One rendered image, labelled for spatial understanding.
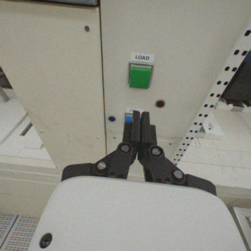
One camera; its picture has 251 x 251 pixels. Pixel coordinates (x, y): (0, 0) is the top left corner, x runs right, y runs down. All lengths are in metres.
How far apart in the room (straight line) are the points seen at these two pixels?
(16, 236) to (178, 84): 1.42
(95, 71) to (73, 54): 0.04
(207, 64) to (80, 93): 0.21
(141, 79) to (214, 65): 0.11
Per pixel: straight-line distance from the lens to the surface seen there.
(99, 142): 0.36
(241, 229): 0.69
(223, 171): 0.62
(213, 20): 0.24
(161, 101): 0.27
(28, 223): 1.47
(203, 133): 0.66
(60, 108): 0.31
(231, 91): 0.85
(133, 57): 0.23
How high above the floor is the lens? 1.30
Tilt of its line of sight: 44 degrees down
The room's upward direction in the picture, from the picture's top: 6 degrees clockwise
